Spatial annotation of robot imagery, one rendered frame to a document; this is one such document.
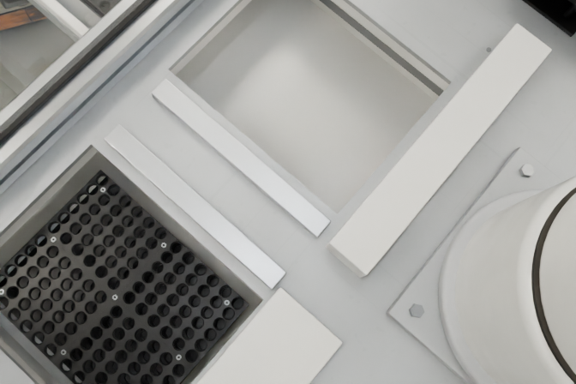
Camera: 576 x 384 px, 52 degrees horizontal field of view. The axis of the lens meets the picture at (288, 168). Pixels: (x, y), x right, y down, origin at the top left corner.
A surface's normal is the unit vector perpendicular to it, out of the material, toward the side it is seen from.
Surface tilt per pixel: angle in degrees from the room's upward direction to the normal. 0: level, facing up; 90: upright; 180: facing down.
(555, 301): 91
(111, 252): 0
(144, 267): 0
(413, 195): 0
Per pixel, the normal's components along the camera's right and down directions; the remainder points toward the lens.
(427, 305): 0.05, -0.25
